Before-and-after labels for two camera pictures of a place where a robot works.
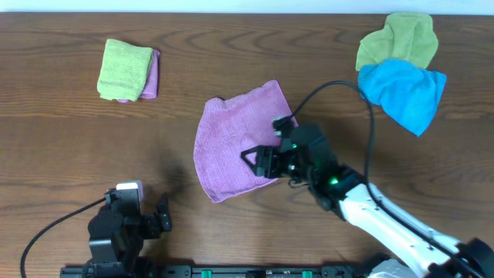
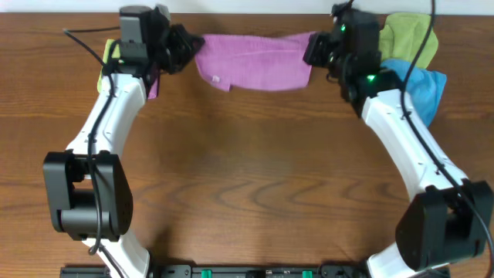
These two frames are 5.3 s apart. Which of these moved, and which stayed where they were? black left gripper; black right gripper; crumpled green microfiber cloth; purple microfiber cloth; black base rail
Moved: black left gripper; black right gripper; purple microfiber cloth
Stayed: crumpled green microfiber cloth; black base rail
